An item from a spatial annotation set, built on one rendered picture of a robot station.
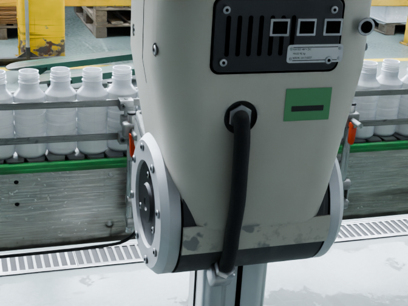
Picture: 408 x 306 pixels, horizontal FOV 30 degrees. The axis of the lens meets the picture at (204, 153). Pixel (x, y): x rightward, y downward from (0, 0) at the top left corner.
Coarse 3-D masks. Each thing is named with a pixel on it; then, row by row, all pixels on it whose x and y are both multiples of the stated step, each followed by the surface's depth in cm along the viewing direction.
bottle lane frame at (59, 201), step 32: (64, 160) 147; (96, 160) 147; (352, 160) 164; (384, 160) 166; (0, 192) 143; (32, 192) 145; (64, 192) 147; (96, 192) 149; (352, 192) 167; (384, 192) 170; (0, 224) 145; (32, 224) 147; (64, 224) 149; (96, 224) 151
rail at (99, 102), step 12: (360, 96) 161; (0, 108) 139; (12, 108) 139; (24, 108) 140; (36, 108) 141; (48, 108) 141; (372, 120) 164; (384, 120) 165; (396, 120) 166; (0, 144) 141; (12, 144) 142
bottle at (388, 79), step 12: (384, 60) 165; (396, 60) 165; (384, 72) 164; (396, 72) 164; (384, 84) 164; (396, 84) 164; (384, 96) 165; (396, 96) 165; (384, 108) 165; (396, 108) 166; (384, 132) 167
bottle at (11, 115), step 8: (0, 72) 141; (0, 80) 139; (0, 88) 139; (0, 96) 139; (8, 96) 140; (0, 112) 140; (8, 112) 141; (0, 120) 140; (8, 120) 141; (0, 128) 141; (8, 128) 142; (0, 136) 141; (8, 136) 142; (0, 152) 142; (8, 152) 143
